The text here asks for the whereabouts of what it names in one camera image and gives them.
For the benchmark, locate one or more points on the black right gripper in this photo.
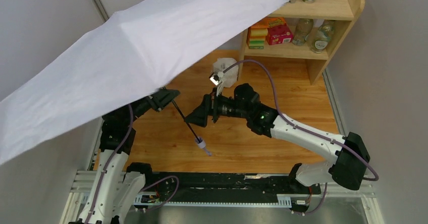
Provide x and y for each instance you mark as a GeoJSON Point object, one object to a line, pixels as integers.
{"type": "Point", "coordinates": [214, 109]}

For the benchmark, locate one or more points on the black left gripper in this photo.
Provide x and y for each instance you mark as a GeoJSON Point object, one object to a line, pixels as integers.
{"type": "Point", "coordinates": [160, 100]}

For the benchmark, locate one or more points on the lavender folding umbrella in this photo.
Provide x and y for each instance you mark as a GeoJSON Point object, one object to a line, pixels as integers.
{"type": "Point", "coordinates": [132, 55]}

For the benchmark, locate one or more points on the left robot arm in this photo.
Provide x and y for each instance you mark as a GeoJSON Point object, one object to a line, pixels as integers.
{"type": "Point", "coordinates": [113, 191]}

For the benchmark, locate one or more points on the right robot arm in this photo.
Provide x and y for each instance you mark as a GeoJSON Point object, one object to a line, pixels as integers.
{"type": "Point", "coordinates": [346, 158]}

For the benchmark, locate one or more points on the white crumpled paper bag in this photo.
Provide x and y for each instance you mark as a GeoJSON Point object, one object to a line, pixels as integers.
{"type": "Point", "coordinates": [230, 77]}

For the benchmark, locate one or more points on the stacked sponges pack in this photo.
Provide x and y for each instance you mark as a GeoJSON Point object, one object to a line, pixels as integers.
{"type": "Point", "coordinates": [256, 38]}

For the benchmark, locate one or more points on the orange snack box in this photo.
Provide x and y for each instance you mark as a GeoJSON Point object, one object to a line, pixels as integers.
{"type": "Point", "coordinates": [269, 22]}

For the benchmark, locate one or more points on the red snack box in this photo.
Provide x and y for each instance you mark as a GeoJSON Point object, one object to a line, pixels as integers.
{"type": "Point", "coordinates": [279, 34]}

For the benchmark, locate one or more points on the clear glass bottle left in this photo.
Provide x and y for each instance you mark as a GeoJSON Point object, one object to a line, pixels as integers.
{"type": "Point", "coordinates": [303, 28]}

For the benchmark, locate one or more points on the clear glass bottle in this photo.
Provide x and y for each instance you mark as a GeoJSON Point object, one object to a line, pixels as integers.
{"type": "Point", "coordinates": [323, 36]}
{"type": "Point", "coordinates": [303, 28]}

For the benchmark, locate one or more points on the clear glass bottle right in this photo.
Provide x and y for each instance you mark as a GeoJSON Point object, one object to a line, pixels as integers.
{"type": "Point", "coordinates": [323, 36]}

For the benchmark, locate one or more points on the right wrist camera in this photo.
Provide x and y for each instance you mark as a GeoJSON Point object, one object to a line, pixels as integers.
{"type": "Point", "coordinates": [217, 79]}

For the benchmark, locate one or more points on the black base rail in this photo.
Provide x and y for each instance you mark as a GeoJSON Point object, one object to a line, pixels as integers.
{"type": "Point", "coordinates": [224, 188]}

